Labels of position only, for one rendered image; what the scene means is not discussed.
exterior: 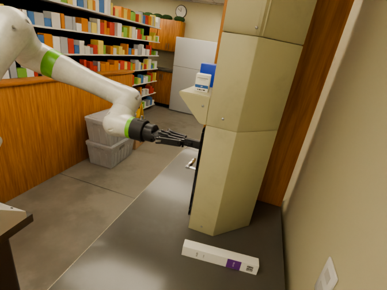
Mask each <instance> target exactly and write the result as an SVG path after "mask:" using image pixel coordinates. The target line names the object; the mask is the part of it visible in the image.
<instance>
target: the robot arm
mask: <svg viewBox="0 0 387 290"><path fill-rule="evenodd" d="M15 60H16V62H17V63H18V64H20V65H21V66H23V67H25V68H28V69H30V70H32V71H34V72H37V73H39V74H42V75H45V76H47V77H49V78H52V79H53V80H56V81H59V82H63V83H66V84H68V85H71V86H74V87H77V88H79V89H82V90H84V91H87V92H89V93H92V94H94V95H95V96H98V97H100V98H102V99H104V100H106V101H109V102H111V103H112V104H113V105H112V107H111V108H110V110H109V111H108V113H107V114H106V115H105V117H104V119H103V128H104V130H105V132H106V133H107V134H109V135H111V136H115V137H124V138H129V139H133V140H137V141H140V143H141V142H144V141H148V142H154V141H155V143H156V144H166V145H170V146H177V147H184V146H188V147H192V148H196V149H199V145H200V141H199V140H195V139H190V138H187V135H183V134H181V133H178V132H175V131H172V130H171V129H168V130H167V131H166V130H164V129H159V128H158V125H156V124H152V123H150V122H149V121H148V120H146V119H144V118H143V116H141V117H140V118H136V117H134V115H135V114H136V112H137V110H138V108H139V107H140V105H141V103H142V97H141V94H140V92H139V91H137V89H135V88H133V87H130V86H127V85H124V84H121V83H119V82H116V81H114V80H112V79H109V78H107V77H105V76H103V75H101V74H99V73H97V72H95V71H93V70H91V69H89V68H87V67H85V66H83V65H82V64H80V63H78V62H76V61H75V60H73V59H72V58H70V57H68V56H67V55H64V54H62V53H61V52H59V51H57V50H55V49H53V48H51V47H49V46H47V45H45V44H43V43H41V41H40V40H39V39H38V37H37V34H36V32H35V30H34V28H33V25H32V23H31V21H30V19H29V18H28V17H27V16H26V15H25V14H24V13H23V12H22V11H20V10H18V9H16V8H15V7H11V6H0V81H1V79H2V78H3V76H4V75H5V73H6V72H7V70H8V69H9V67H10V66H11V65H12V63H13V62H14V61H15Z"/></svg>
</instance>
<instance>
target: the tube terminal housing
mask: <svg viewBox="0 0 387 290"><path fill-rule="evenodd" d="M302 49H303V46H301V45H296V44H291V43H285V42H282V41H277V40H271V39H266V38H263V37H257V36H248V35H241V34H236V33H227V32H222V36H221V43H220V47H219V53H218V60H217V66H216V70H215V77H214V83H213V89H212V93H211V100H210V106H209V110H208V116H207V123H206V129H205V133H204V139H203V146H202V152H201V156H200V163H199V169H198V176H197V180H196V186H195V193H194V197H193V203H192V209H191V216H190V220H189V226H188V228H191V229H193V230H196V231H199V232H202V233H205V234H208V235H211V236H215V235H219V234H222V233H225V232H228V231H232V230H236V229H238V228H242V227H246V226H248V225H249V223H250V220H251V217H252V214H253V210H254V207H255V204H256V200H257V197H258V194H259V190H260V187H261V183H262V181H263V177H264V174H265V170H266V168H267V164H268V161H269V158H270V155H271V151H272V147H273V145H274V141H275V138H276V134H277V131H278V128H279V124H280V121H281V118H282V114H283V111H284V108H285V105H286V101H287V98H288V95H289V92H290V88H291V84H292V82H293V79H294V75H295V71H296V69H297V65H298V62H299V58H300V56H301V52H302Z"/></svg>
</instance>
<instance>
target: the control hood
mask: <svg viewBox="0 0 387 290"><path fill-rule="evenodd" d="M194 88H195V86H192V87H189V88H186V89H184V90H180V91H179V93H180V96H181V97H182V99H183V100H184V102H185V103H186V104H187V106H188V107H189V109H190V110H191V112H192V113H193V115H194V116H195V118H196V119H197V121H198V122H199V123H200V124H204V125H206V123H207V116H208V110H209V106H210V100H211V93H212V89H213V88H212V87H210V88H209V91H208V93H205V92H201V91H195V90H194Z"/></svg>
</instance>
